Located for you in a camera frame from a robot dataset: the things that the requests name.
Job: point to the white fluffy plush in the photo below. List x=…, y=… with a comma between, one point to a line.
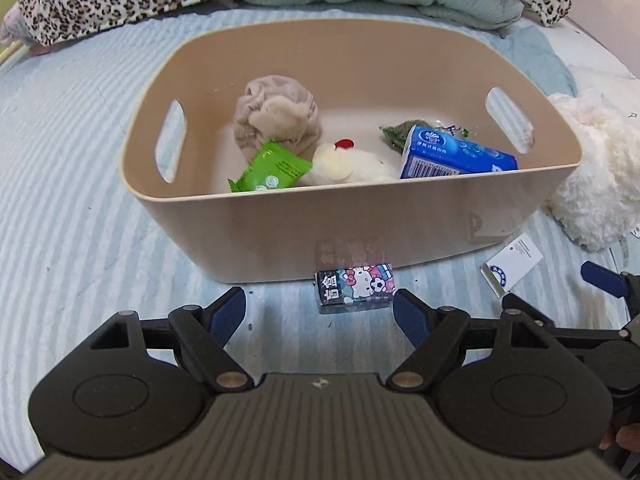
x=599, y=202

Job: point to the blue tissue pack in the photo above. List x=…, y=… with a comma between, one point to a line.
x=430, y=153

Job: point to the white card box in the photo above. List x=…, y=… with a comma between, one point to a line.
x=505, y=269

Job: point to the dark green snack packet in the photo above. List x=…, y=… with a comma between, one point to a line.
x=397, y=136

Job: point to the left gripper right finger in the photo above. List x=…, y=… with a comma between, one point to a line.
x=515, y=386

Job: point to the light green quilt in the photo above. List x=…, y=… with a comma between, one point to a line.
x=400, y=0

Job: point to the white plush toy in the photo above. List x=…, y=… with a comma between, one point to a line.
x=333, y=165

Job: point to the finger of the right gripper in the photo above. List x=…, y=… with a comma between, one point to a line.
x=568, y=337
x=619, y=285

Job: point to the rolled beige towel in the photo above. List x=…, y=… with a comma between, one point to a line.
x=277, y=109

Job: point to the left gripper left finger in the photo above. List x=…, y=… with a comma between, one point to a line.
x=134, y=386

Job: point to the beige plastic storage basket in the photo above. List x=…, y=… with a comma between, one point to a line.
x=179, y=154

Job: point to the hello kitty small box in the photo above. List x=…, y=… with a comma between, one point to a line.
x=356, y=288

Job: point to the green wet wipe packet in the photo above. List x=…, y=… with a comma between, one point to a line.
x=273, y=167

